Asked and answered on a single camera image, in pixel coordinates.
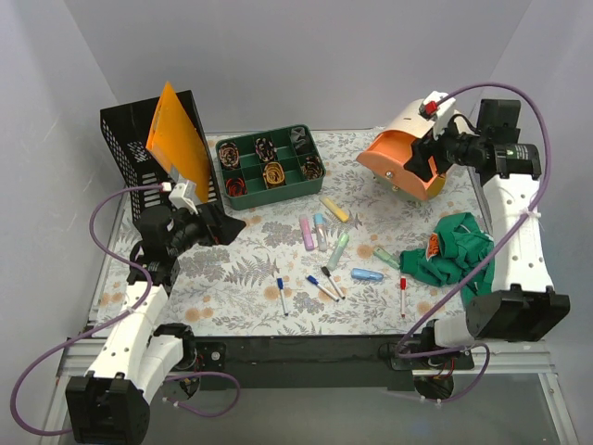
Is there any cream cylindrical drawer box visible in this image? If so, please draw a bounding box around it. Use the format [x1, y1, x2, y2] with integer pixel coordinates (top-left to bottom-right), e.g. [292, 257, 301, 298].
[356, 91, 447, 201]

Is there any orange plastic folder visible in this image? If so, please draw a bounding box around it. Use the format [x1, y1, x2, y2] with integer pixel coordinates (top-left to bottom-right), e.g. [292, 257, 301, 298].
[145, 83, 211, 204]

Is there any pink highlighter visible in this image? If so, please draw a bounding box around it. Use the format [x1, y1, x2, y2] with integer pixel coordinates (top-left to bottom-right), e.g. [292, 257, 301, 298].
[299, 215, 315, 251]

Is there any yellow highlighter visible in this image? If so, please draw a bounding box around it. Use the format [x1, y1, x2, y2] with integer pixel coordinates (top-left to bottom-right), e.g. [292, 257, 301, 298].
[320, 197, 349, 223]

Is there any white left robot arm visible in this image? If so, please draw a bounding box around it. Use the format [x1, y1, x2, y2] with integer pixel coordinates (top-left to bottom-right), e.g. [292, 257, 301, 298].
[65, 205, 246, 444]

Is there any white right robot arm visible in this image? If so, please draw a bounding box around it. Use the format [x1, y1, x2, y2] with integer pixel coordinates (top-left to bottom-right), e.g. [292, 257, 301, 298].
[397, 93, 571, 369]

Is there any green compartment tray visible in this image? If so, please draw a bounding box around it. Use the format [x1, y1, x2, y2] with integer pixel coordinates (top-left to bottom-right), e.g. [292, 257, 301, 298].
[216, 124, 325, 210]

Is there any blue cap marker left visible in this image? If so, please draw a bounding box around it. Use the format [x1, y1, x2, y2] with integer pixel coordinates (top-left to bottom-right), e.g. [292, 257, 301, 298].
[276, 276, 289, 317]

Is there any blue cap marker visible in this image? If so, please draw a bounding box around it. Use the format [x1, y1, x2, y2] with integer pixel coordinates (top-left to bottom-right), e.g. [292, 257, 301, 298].
[276, 276, 289, 317]
[306, 275, 340, 302]

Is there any green cloth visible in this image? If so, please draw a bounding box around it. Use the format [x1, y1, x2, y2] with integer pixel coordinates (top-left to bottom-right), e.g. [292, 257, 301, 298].
[399, 212, 494, 287]

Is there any blue highlighter upright cap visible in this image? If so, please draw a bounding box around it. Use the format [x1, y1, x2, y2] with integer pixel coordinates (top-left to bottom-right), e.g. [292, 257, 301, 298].
[313, 213, 327, 251]

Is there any black mesh file holder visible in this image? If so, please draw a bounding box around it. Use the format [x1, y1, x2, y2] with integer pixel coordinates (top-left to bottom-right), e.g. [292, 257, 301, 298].
[100, 90, 226, 225]

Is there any blue cap marker middle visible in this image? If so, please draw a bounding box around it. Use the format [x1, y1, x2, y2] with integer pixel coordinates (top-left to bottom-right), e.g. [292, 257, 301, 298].
[306, 275, 340, 302]

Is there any light green clear highlighter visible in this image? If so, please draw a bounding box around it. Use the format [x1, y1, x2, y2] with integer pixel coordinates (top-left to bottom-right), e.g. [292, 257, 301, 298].
[373, 247, 399, 270]

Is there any black cap marker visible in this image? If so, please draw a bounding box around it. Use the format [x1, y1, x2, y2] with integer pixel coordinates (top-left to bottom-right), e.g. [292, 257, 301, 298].
[322, 266, 346, 299]

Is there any floral table mat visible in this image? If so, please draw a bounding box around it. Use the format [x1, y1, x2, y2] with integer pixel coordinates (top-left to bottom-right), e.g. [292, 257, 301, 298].
[91, 132, 501, 337]

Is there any red cap marker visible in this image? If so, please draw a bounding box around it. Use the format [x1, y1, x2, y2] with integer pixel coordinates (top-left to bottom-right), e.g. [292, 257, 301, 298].
[399, 275, 407, 319]

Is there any blue lying highlighter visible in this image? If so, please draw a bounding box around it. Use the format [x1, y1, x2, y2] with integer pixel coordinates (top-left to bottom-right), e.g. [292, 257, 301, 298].
[350, 268, 384, 282]

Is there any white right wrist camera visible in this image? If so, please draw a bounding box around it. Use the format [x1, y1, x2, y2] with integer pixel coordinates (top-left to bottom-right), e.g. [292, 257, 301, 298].
[418, 91, 456, 140]

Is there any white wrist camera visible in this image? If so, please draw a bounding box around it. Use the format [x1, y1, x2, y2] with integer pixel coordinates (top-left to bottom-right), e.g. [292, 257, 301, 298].
[418, 91, 456, 140]
[161, 180, 201, 214]

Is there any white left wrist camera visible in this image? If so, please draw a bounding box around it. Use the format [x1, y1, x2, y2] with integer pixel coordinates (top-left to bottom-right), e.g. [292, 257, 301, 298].
[161, 180, 201, 214]

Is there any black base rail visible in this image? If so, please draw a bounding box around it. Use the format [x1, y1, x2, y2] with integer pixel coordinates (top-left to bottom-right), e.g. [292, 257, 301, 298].
[184, 334, 476, 390]

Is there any aluminium frame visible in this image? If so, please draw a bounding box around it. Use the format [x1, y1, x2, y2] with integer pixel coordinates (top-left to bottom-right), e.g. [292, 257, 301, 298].
[44, 336, 578, 444]

